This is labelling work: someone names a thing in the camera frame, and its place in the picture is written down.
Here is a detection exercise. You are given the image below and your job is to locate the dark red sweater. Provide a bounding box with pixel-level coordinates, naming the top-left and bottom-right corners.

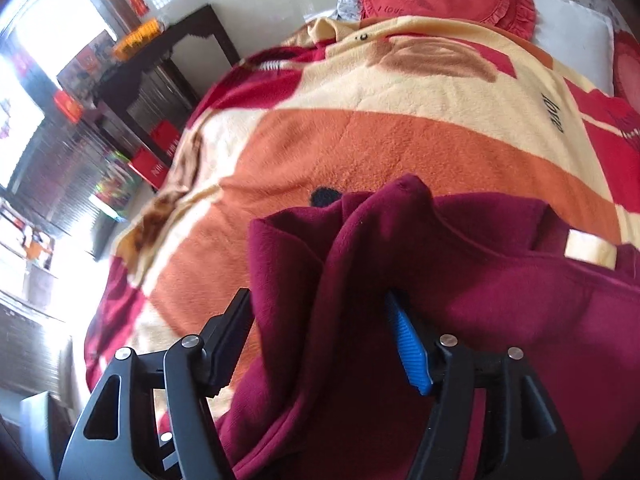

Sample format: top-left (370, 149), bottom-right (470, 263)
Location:
top-left (218, 176), bottom-right (639, 479)

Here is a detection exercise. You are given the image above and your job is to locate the red gift bag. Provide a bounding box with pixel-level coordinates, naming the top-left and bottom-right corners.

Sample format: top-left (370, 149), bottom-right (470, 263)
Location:
top-left (151, 119), bottom-right (181, 158)
top-left (128, 148), bottom-right (168, 190)

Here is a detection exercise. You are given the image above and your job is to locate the dark wooden side table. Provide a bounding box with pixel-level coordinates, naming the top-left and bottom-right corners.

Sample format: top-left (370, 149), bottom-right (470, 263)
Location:
top-left (93, 4), bottom-right (240, 167)

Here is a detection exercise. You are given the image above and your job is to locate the red orange cream blanket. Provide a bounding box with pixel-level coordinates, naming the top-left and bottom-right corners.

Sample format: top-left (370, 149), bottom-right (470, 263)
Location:
top-left (83, 14), bottom-right (640, 436)

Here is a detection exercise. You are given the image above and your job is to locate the yellow plastic basket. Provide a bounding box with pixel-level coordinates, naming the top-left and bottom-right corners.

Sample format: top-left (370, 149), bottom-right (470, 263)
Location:
top-left (112, 18), bottom-right (165, 62)

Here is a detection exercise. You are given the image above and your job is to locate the white pillow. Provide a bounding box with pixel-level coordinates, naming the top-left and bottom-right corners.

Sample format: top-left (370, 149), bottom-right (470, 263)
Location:
top-left (532, 0), bottom-right (614, 96)

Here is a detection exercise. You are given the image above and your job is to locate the right red heart pillow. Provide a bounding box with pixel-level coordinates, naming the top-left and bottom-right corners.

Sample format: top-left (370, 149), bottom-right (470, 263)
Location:
top-left (613, 30), bottom-right (640, 108)

